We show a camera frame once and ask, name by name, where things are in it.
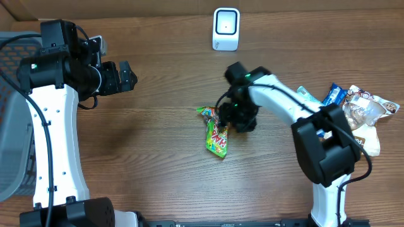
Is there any green gummy candy bag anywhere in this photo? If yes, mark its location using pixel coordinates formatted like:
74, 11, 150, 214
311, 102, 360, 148
196, 107, 229, 158

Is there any blue Oreo cookie pack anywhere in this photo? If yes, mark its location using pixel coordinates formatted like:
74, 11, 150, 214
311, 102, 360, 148
317, 82, 348, 139

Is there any beige paper snack bag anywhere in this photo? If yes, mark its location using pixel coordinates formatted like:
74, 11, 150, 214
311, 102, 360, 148
342, 85, 400, 156

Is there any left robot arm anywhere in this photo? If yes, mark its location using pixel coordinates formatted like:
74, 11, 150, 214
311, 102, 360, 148
18, 20, 139, 226

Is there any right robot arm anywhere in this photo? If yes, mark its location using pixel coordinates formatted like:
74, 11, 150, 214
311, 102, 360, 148
217, 62, 361, 226

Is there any grey plastic mesh basket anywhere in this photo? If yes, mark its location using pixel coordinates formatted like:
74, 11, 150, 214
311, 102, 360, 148
1, 37, 42, 201

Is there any cardboard back panel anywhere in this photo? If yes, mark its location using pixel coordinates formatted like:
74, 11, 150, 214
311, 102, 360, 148
1, 0, 403, 21

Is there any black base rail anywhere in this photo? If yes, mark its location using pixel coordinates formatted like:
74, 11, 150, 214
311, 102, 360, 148
138, 217, 372, 227

